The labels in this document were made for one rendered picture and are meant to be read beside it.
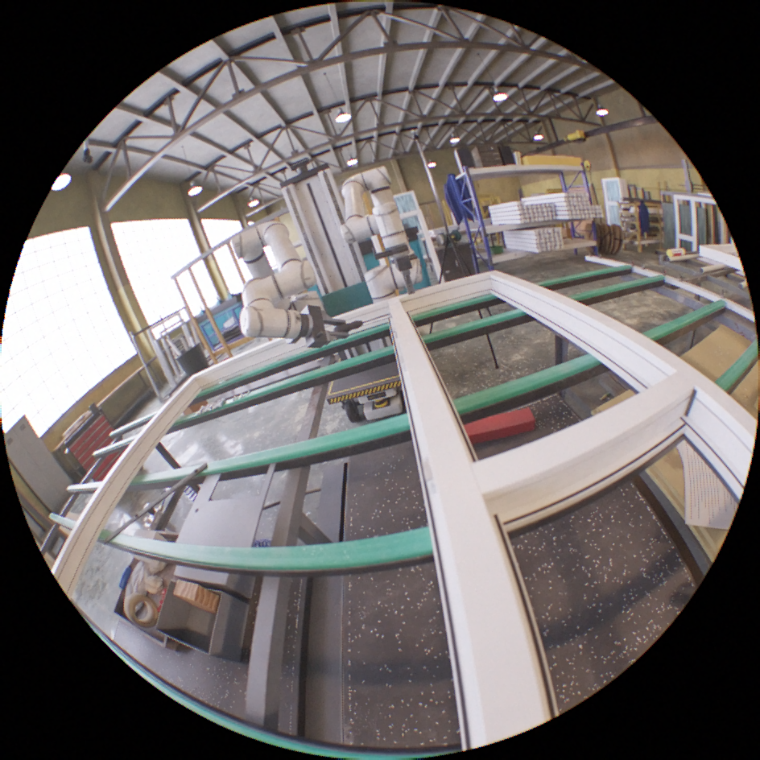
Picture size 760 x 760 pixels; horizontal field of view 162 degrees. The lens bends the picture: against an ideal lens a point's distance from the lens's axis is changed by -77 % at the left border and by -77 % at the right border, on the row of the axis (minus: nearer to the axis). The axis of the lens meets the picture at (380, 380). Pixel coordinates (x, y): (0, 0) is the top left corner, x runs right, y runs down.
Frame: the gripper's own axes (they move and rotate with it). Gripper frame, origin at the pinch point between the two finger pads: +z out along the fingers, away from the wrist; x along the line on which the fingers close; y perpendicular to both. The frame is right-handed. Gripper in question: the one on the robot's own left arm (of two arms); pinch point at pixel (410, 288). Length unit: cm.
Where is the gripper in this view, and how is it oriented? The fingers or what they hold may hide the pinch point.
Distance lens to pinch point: 104.4
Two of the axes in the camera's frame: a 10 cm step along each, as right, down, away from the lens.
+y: 9.5, -2.8, -1.2
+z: 3.1, 8.2, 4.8
